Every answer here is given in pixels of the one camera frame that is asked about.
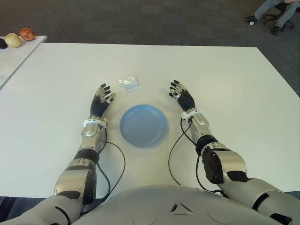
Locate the thin black cable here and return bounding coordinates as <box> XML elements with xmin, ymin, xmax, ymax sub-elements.
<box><xmin>102</xmin><ymin>123</ymin><xmax>126</xmax><ymax>202</ymax></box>
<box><xmin>168</xmin><ymin>117</ymin><xmax>192</xmax><ymax>187</ymax></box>

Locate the white side table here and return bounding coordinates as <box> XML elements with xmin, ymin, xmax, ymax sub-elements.
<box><xmin>0</xmin><ymin>35</ymin><xmax>47</xmax><ymax>91</ymax></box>

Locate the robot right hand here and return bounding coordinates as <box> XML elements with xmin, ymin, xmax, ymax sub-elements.
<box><xmin>168</xmin><ymin>79</ymin><xmax>196</xmax><ymax>113</ymax></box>

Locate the blue plate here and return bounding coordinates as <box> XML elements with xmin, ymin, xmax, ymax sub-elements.
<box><xmin>120</xmin><ymin>104</ymin><xmax>169</xmax><ymax>148</ymax></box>

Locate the seated person in jeans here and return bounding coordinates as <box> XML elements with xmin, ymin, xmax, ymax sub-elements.
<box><xmin>245</xmin><ymin>0</ymin><xmax>300</xmax><ymax>36</ymax></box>

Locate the black office chair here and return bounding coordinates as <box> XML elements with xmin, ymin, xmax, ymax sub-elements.
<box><xmin>262</xmin><ymin>2</ymin><xmax>295</xmax><ymax>30</ymax></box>

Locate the white charger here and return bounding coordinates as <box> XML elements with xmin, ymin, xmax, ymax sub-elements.
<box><xmin>117</xmin><ymin>75</ymin><xmax>139</xmax><ymax>92</ymax></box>

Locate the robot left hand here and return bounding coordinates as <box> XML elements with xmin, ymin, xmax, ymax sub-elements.
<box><xmin>90</xmin><ymin>83</ymin><xmax>117</xmax><ymax>119</ymax></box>

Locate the thick black cable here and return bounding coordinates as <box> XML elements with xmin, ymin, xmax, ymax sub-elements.
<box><xmin>195</xmin><ymin>152</ymin><xmax>229</xmax><ymax>197</ymax></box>
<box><xmin>81</xmin><ymin>161</ymin><xmax>111</xmax><ymax>218</ymax></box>

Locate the red-brown bread roll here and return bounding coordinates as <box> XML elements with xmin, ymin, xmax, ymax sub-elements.
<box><xmin>18</xmin><ymin>27</ymin><xmax>36</xmax><ymax>42</ymax></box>

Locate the grey robot torso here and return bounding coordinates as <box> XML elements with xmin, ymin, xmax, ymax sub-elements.
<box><xmin>77</xmin><ymin>184</ymin><xmax>277</xmax><ymax>225</ymax></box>

